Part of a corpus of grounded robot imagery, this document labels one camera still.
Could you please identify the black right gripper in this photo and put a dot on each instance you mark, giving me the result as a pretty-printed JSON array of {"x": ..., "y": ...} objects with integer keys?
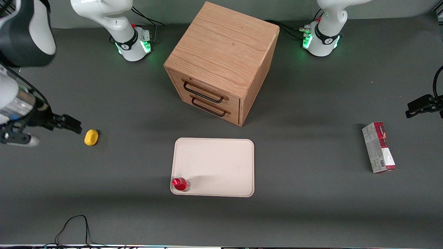
[{"x": 42, "y": 118}]

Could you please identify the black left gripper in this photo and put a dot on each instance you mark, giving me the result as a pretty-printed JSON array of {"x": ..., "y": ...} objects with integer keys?
[{"x": 436, "y": 103}]

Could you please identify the red coke bottle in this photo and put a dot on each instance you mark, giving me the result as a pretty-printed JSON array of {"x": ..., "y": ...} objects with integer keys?
[{"x": 180, "y": 184}]

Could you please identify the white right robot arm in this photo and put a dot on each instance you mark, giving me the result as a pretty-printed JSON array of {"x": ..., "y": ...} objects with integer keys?
[{"x": 104, "y": 17}]

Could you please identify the beige plastic tray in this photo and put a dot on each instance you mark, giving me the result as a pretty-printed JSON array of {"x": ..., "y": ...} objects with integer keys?
[{"x": 218, "y": 166}]

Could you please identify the yellow lemon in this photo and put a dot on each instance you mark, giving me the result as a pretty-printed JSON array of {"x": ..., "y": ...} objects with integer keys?
[{"x": 91, "y": 137}]

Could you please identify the red and grey carton box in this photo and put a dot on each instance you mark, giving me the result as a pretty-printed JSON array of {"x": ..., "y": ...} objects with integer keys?
[{"x": 378, "y": 147}]

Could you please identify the wooden drawer cabinet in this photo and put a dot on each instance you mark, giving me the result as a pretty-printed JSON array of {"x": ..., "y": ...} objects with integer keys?
[{"x": 221, "y": 55}]

